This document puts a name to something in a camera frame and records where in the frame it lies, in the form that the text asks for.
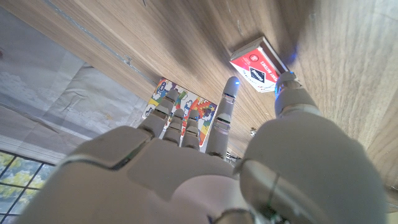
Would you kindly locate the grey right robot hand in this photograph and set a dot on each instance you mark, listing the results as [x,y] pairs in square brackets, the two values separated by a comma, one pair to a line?
[186,180]

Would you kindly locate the red and white matchbox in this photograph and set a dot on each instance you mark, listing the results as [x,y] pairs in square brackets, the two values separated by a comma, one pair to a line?
[255,62]

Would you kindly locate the colourful printed cardboard box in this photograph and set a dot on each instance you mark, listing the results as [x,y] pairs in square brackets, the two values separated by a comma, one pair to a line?
[205,112]

